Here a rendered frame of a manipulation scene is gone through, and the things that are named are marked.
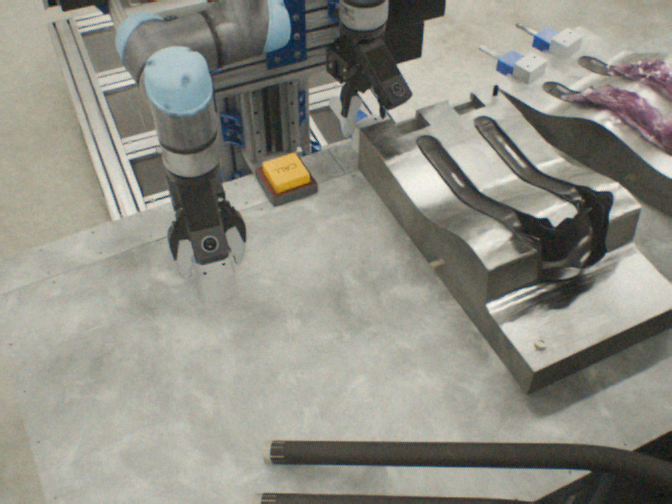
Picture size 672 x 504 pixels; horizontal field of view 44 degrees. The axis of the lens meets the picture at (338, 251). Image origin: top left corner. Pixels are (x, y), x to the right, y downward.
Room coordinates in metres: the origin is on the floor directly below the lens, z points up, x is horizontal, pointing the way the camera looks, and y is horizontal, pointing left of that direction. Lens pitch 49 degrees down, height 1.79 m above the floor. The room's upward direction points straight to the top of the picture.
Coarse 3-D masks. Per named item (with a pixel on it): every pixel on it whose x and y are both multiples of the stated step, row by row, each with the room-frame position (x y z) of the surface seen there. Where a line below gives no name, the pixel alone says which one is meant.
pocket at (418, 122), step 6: (420, 114) 1.08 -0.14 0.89; (408, 120) 1.08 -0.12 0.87; (414, 120) 1.08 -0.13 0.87; (420, 120) 1.08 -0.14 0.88; (426, 120) 1.06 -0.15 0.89; (396, 126) 1.07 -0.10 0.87; (402, 126) 1.07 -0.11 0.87; (408, 126) 1.08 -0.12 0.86; (414, 126) 1.08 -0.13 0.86; (420, 126) 1.08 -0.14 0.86; (426, 126) 1.06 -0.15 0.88; (402, 132) 1.06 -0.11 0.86; (408, 132) 1.06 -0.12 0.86
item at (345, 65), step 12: (336, 12) 1.14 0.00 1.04; (384, 24) 1.11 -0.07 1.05; (348, 36) 1.13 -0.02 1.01; (360, 36) 1.08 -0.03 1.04; (372, 36) 1.08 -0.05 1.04; (336, 48) 1.14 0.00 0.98; (348, 48) 1.12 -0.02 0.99; (336, 60) 1.11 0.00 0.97; (348, 60) 1.10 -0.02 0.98; (336, 72) 1.12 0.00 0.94; (348, 72) 1.09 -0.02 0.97; (360, 72) 1.08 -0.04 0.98; (360, 84) 1.08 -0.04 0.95
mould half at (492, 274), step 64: (384, 128) 1.04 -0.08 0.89; (448, 128) 1.04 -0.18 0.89; (512, 128) 1.05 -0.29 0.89; (384, 192) 0.96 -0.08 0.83; (448, 192) 0.90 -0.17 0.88; (512, 192) 0.89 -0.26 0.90; (448, 256) 0.79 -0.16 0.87; (512, 256) 0.73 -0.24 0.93; (640, 256) 0.79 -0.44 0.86; (512, 320) 0.68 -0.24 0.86; (576, 320) 0.68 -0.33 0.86; (640, 320) 0.68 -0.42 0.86
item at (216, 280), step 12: (216, 264) 0.78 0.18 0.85; (228, 264) 0.78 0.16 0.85; (204, 276) 0.76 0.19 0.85; (216, 276) 0.76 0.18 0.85; (228, 276) 0.76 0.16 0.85; (204, 288) 0.75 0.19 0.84; (216, 288) 0.76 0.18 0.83; (228, 288) 0.76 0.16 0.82; (204, 300) 0.75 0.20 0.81; (216, 300) 0.76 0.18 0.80
